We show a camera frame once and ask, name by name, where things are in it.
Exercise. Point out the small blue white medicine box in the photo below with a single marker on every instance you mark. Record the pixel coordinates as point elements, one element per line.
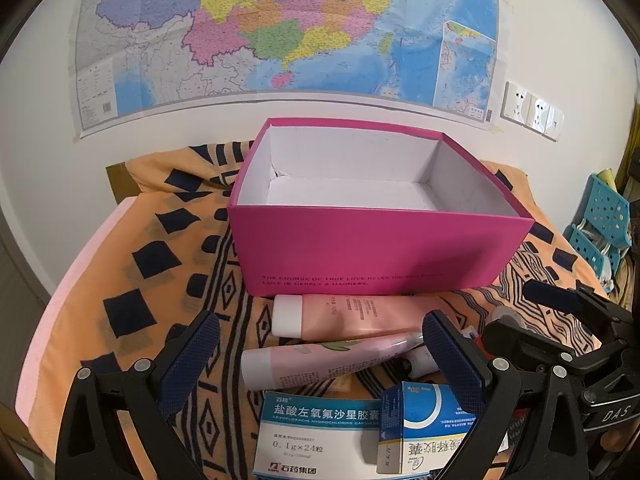
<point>421,426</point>

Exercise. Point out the blue perforated plastic rack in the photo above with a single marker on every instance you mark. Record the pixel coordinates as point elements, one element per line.
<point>600,234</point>

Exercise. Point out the colourful wall map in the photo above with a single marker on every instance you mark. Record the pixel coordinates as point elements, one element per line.
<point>133,56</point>

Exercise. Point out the pink foam mat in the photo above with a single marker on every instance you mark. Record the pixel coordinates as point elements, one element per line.
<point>28,383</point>

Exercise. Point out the red plastic toy hammer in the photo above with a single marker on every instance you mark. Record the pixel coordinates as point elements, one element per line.
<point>472,334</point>

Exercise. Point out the pink tube white cap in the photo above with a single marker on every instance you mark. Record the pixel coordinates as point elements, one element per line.
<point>333,318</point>

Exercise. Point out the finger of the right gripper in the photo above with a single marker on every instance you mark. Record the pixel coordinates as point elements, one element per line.
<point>581,301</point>
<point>533,353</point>

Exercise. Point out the white wall sockets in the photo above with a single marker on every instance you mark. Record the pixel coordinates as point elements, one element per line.
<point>524,108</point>

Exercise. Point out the white blue ointment tube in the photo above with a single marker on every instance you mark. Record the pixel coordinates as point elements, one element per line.
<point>418,363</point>

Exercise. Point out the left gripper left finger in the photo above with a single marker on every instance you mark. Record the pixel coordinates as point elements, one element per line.
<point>91,442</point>

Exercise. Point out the pink cardboard box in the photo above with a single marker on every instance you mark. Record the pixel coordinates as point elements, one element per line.
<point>348,207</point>

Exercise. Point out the orange patterned blanket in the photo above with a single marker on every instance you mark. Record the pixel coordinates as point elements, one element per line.
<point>171,255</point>

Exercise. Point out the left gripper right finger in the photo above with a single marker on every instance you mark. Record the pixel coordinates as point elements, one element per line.
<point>551,444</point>

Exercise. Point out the large teal white medicine box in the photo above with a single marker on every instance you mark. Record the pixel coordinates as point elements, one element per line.
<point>303,437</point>

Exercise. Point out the pink tube leaf print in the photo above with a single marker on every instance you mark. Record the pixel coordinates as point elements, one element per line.
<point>296,365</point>

